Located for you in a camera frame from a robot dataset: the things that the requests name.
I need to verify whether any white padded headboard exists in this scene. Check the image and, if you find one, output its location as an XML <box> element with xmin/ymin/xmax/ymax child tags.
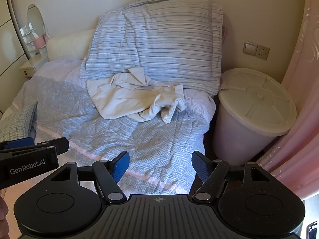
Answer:
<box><xmin>46</xmin><ymin>28</ymin><xmax>96</xmax><ymax>61</ymax></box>

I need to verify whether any grey pillow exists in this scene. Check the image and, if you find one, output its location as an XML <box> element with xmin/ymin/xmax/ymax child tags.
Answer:
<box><xmin>0</xmin><ymin>102</ymin><xmax>38</xmax><ymax>142</ymax></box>

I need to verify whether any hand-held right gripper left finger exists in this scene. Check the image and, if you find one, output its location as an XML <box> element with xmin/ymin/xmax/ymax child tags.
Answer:
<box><xmin>50</xmin><ymin>151</ymin><xmax>130</xmax><ymax>203</ymax></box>

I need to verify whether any blue striped pillow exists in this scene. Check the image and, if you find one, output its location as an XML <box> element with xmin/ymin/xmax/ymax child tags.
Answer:
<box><xmin>79</xmin><ymin>0</ymin><xmax>225</xmax><ymax>95</ymax></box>

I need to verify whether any smartphone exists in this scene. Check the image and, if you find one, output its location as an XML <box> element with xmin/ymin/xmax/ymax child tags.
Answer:
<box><xmin>306</xmin><ymin>221</ymin><xmax>319</xmax><ymax>239</ymax></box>

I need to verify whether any pink curtain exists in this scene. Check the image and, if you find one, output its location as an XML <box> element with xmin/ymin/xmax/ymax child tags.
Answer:
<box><xmin>270</xmin><ymin>0</ymin><xmax>319</xmax><ymax>201</ymax></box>

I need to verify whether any wall light switch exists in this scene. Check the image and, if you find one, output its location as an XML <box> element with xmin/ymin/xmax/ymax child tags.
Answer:
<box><xmin>243</xmin><ymin>40</ymin><xmax>259</xmax><ymax>57</ymax></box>

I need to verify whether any oval mirror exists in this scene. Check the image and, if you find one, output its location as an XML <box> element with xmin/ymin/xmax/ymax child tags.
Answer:
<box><xmin>26</xmin><ymin>4</ymin><xmax>48</xmax><ymax>37</ymax></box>

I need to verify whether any white lidded bin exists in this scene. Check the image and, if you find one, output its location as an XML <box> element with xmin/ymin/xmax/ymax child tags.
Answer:
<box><xmin>213</xmin><ymin>67</ymin><xmax>298</xmax><ymax>166</ymax></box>

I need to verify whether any person's left hand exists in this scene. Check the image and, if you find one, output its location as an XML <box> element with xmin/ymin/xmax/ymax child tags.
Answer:
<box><xmin>0</xmin><ymin>197</ymin><xmax>8</xmax><ymax>222</ymax></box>

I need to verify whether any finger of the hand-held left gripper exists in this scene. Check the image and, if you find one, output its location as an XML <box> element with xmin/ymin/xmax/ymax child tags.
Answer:
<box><xmin>0</xmin><ymin>137</ymin><xmax>34</xmax><ymax>151</ymax></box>
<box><xmin>35</xmin><ymin>137</ymin><xmax>69</xmax><ymax>155</ymax></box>

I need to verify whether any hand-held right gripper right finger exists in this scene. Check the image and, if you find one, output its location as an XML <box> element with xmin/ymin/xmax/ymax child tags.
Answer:
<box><xmin>189</xmin><ymin>151</ymin><xmax>271</xmax><ymax>204</ymax></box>

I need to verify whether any white garment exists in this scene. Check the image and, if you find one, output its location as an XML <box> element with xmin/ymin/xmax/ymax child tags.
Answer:
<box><xmin>86</xmin><ymin>67</ymin><xmax>186</xmax><ymax>124</ymax></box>

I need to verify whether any wall power socket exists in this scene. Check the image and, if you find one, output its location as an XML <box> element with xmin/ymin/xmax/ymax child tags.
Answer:
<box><xmin>256</xmin><ymin>44</ymin><xmax>271</xmax><ymax>61</ymax></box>

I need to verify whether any white tiered shelf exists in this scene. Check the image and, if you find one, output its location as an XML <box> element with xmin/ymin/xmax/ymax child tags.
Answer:
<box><xmin>20</xmin><ymin>24</ymin><xmax>38</xmax><ymax>46</ymax></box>

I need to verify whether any white dressing table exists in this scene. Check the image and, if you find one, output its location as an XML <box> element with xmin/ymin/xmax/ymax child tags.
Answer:
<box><xmin>19</xmin><ymin>52</ymin><xmax>49</xmax><ymax>77</ymax></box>

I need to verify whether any cream wardrobe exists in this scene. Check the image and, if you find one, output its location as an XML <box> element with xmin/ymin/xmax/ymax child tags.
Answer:
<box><xmin>0</xmin><ymin>0</ymin><xmax>29</xmax><ymax>80</ymax></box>

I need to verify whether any pink cup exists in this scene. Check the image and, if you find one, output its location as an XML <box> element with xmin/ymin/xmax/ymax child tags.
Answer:
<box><xmin>32</xmin><ymin>35</ymin><xmax>47</xmax><ymax>48</ymax></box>

